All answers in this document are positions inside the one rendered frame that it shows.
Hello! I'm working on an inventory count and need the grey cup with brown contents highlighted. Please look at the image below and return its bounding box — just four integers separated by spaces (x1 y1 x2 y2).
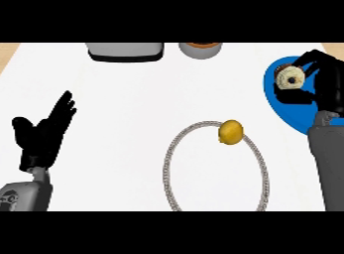
178 43 225 61

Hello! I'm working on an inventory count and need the cream frosted cupcake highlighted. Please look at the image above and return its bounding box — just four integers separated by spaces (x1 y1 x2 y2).
274 64 306 90

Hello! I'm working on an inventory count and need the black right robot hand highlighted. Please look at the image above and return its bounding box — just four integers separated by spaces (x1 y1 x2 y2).
272 49 344 119

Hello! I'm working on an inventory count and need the white plate with grey rim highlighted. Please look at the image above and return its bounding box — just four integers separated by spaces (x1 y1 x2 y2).
162 120 271 212

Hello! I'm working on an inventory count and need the yellow lemon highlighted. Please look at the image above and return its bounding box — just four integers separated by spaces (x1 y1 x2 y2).
218 119 246 146

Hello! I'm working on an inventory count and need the grey and black appliance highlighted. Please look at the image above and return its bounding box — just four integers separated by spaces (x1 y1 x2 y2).
86 43 165 64

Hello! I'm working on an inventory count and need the blue placemat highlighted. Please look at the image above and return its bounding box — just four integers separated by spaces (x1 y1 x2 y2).
262 55 344 136

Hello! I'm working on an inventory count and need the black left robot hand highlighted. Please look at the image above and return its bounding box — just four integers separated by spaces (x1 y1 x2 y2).
11 90 79 173

